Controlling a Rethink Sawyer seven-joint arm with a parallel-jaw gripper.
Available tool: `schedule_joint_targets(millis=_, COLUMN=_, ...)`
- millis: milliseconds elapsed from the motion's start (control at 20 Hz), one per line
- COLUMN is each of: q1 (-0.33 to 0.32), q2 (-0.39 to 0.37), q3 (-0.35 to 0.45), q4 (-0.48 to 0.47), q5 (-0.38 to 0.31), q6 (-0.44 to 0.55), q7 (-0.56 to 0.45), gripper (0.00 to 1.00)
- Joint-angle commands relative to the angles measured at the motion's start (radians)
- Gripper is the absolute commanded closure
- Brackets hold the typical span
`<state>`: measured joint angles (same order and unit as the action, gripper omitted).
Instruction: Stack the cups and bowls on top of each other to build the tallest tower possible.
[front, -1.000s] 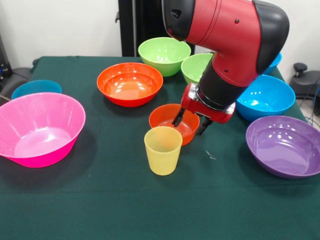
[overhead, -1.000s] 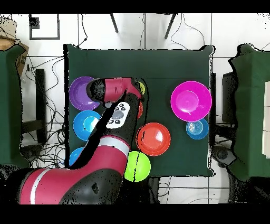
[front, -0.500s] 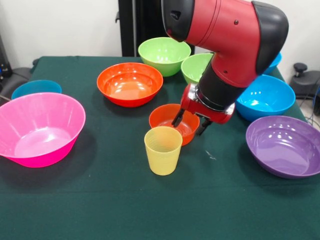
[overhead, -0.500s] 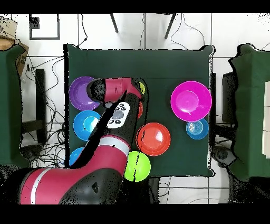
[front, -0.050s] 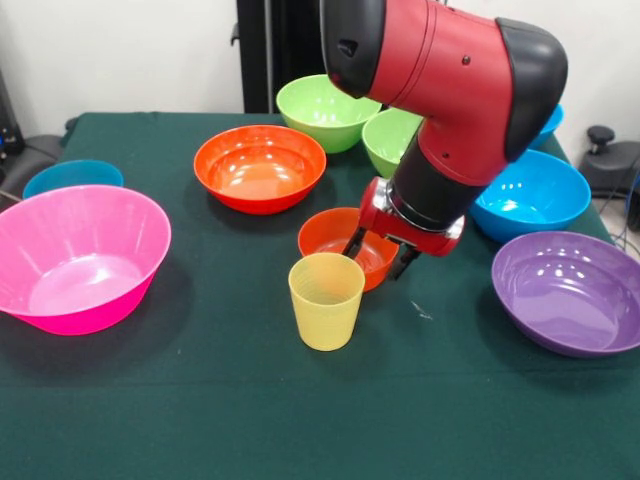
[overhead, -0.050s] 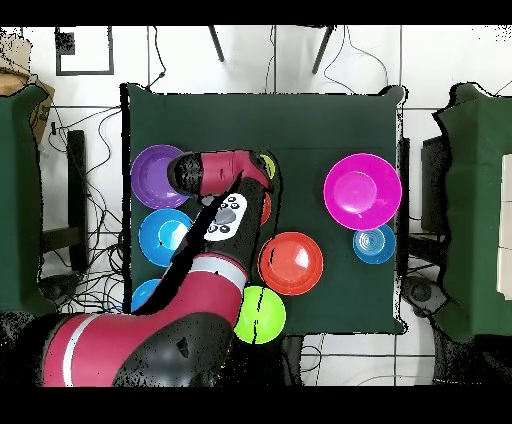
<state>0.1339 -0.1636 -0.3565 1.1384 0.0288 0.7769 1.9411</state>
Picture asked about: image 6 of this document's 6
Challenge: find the small orange bowl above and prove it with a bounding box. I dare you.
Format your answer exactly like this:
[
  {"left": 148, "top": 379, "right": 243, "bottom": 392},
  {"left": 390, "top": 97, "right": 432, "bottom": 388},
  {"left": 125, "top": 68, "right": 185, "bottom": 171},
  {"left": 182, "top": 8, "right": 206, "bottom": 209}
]
[{"left": 260, "top": 191, "right": 273, "bottom": 226}]

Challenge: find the yellow plastic cup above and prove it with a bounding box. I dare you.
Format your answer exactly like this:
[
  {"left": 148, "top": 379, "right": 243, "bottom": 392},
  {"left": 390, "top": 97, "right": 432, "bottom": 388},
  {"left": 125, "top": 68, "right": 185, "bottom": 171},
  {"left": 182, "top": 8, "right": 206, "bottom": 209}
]
[{"left": 259, "top": 153, "right": 277, "bottom": 181}]

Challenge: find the white box stack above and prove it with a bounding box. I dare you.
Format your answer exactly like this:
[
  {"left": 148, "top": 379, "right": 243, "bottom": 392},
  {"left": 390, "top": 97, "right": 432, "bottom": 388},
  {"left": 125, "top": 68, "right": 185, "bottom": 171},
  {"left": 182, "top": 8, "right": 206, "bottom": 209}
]
[{"left": 496, "top": 153, "right": 512, "bottom": 299}]

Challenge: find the large orange-red bowl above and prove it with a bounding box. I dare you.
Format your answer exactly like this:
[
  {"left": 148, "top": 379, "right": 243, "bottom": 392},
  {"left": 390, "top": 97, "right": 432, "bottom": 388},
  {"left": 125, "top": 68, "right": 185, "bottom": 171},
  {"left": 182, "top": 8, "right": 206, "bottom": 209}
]
[{"left": 257, "top": 231, "right": 325, "bottom": 298}]

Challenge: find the large blue bowl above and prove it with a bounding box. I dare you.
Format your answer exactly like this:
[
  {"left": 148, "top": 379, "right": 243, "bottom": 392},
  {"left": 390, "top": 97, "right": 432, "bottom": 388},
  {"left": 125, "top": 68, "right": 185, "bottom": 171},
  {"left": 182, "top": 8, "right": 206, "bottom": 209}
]
[
  {"left": 130, "top": 278, "right": 162, "bottom": 313},
  {"left": 137, "top": 208, "right": 194, "bottom": 268}
]

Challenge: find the green bowl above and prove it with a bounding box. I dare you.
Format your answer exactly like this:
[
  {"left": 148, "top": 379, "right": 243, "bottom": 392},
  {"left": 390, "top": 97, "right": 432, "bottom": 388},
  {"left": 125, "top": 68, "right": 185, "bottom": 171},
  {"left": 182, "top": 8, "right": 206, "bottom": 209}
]
[{"left": 233, "top": 285, "right": 287, "bottom": 345}]

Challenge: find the large pink bowl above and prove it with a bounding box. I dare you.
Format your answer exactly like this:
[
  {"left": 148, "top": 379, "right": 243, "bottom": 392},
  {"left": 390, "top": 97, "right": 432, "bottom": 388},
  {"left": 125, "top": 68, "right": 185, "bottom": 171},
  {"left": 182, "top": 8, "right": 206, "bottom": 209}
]
[{"left": 322, "top": 152, "right": 403, "bottom": 232}]

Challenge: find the purple bowl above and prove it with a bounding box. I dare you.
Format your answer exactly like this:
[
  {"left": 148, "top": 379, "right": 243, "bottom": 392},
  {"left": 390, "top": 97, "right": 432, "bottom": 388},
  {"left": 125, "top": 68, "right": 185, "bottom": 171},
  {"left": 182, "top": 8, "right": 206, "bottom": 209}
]
[{"left": 130, "top": 144, "right": 191, "bottom": 210}]

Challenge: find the dark green tablecloth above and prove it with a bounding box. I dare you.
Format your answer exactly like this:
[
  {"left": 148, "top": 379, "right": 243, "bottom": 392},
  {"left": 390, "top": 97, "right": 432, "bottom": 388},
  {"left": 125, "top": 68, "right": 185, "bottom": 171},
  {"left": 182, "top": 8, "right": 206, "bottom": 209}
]
[{"left": 120, "top": 82, "right": 407, "bottom": 337}]

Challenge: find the small blue bowl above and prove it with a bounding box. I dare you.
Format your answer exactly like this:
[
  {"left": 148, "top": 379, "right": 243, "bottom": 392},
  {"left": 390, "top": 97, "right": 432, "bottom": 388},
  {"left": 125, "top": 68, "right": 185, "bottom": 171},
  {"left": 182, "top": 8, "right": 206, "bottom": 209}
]
[{"left": 352, "top": 223, "right": 397, "bottom": 266}]

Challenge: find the black tripod leg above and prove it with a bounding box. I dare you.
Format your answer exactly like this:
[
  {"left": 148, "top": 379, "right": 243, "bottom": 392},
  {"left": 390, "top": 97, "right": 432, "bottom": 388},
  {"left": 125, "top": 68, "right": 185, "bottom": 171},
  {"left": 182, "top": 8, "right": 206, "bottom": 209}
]
[
  {"left": 311, "top": 26, "right": 336, "bottom": 75},
  {"left": 207, "top": 26, "right": 226, "bottom": 63}
]

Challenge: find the black box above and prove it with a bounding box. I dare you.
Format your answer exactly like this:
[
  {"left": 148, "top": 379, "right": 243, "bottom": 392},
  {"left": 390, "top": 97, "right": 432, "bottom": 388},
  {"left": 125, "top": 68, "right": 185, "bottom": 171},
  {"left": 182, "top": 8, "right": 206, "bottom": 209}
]
[{"left": 419, "top": 135, "right": 449, "bottom": 237}]

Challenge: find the long black bar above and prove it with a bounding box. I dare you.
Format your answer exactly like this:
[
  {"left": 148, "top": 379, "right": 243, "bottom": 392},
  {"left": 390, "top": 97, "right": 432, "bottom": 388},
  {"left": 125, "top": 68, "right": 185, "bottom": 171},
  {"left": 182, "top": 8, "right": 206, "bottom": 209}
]
[{"left": 66, "top": 129, "right": 89, "bottom": 273}]

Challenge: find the black stand with knob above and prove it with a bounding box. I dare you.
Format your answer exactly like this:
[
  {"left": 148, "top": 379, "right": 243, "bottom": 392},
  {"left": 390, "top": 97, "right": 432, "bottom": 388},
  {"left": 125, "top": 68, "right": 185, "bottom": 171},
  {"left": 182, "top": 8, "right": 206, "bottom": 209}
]
[{"left": 37, "top": 273, "right": 83, "bottom": 307}]

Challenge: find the green covered side table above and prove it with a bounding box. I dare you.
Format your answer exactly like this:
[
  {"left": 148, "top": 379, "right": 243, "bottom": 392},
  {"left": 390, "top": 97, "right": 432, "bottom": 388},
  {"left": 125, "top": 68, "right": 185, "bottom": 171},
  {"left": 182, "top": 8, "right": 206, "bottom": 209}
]
[
  {"left": 433, "top": 82, "right": 512, "bottom": 343},
  {"left": 0, "top": 85, "right": 57, "bottom": 319}
]

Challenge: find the brown cardboard box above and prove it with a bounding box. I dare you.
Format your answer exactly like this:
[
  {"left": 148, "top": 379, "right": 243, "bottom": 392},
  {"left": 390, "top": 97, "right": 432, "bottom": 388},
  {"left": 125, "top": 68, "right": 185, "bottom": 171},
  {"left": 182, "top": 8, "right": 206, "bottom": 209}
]
[{"left": 0, "top": 35, "right": 56, "bottom": 141}]

